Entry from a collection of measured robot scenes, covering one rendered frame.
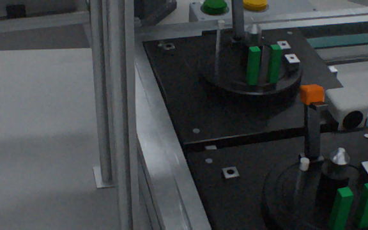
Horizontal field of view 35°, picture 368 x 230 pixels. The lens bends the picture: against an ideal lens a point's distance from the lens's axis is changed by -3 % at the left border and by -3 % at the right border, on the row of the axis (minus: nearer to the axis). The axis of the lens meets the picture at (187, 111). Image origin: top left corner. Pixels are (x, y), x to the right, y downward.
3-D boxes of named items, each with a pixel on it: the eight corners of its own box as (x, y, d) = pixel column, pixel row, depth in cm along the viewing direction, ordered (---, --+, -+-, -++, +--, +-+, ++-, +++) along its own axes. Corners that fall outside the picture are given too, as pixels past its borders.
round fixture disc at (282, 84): (186, 54, 85) (186, 41, 84) (278, 45, 88) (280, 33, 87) (213, 112, 75) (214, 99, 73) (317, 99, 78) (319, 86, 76)
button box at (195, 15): (188, 32, 105) (188, 0, 101) (299, 22, 109) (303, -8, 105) (198, 53, 99) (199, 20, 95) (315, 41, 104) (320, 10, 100)
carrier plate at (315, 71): (144, 52, 89) (144, 39, 88) (294, 37, 94) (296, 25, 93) (183, 157, 71) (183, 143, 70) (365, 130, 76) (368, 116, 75)
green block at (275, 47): (266, 78, 78) (269, 44, 75) (275, 76, 78) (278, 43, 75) (269, 83, 77) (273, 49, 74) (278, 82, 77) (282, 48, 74)
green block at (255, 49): (245, 80, 77) (248, 46, 74) (254, 79, 77) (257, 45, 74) (248, 85, 76) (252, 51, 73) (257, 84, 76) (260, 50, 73)
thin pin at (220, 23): (213, 78, 77) (216, 19, 72) (219, 78, 77) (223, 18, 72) (214, 82, 76) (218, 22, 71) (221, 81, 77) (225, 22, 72)
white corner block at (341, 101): (319, 114, 78) (324, 88, 76) (349, 109, 79) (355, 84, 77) (334, 135, 75) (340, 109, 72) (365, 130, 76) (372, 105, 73)
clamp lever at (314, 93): (299, 154, 65) (299, 85, 63) (316, 151, 65) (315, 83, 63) (314, 164, 61) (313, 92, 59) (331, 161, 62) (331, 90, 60)
